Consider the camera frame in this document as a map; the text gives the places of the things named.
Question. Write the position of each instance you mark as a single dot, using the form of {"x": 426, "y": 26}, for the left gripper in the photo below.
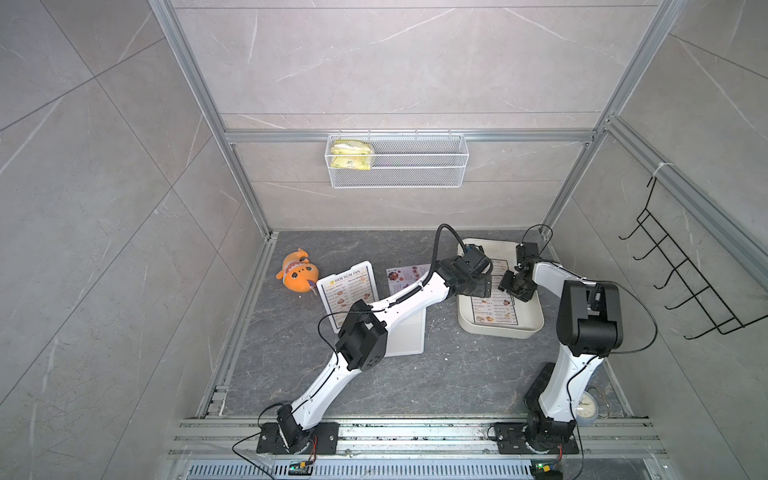
{"x": 484, "y": 285}

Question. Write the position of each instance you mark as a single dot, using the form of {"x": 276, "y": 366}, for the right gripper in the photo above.
{"x": 504, "y": 285}

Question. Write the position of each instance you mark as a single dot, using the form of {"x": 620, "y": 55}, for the dim sum inn menu sheet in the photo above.
{"x": 497, "y": 309}

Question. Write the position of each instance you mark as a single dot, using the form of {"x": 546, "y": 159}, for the special menu sheet pink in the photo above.
{"x": 399, "y": 278}

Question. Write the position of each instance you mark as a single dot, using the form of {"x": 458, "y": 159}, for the white menu holder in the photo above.
{"x": 408, "y": 337}

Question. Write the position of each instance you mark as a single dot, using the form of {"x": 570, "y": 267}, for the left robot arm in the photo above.
{"x": 362, "y": 339}

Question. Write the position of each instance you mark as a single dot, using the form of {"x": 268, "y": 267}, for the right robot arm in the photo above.
{"x": 589, "y": 327}

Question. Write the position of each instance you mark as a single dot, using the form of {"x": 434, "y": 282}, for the rear menu holder with menu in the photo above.
{"x": 339, "y": 292}

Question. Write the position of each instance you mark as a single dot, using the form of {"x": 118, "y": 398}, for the cream plastic tray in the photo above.
{"x": 529, "y": 314}

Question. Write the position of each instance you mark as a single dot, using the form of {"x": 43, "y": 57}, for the black remote-like pad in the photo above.
{"x": 538, "y": 386}

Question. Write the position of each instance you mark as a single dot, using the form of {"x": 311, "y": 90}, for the small analog clock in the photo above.
{"x": 586, "y": 410}

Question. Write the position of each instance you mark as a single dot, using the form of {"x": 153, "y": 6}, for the orange plush toy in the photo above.
{"x": 298, "y": 274}

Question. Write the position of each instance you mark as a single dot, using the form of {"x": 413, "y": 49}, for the yellow snack packet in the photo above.
{"x": 351, "y": 154}

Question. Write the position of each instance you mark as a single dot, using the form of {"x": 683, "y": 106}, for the white wire mesh basket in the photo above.
{"x": 409, "y": 160}

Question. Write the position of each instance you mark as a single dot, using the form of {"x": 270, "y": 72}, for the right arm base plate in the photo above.
{"x": 521, "y": 438}

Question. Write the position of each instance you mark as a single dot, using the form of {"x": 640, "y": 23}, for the black wire hook rack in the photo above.
{"x": 719, "y": 316}

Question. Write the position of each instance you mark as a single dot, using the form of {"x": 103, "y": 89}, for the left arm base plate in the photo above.
{"x": 321, "y": 439}

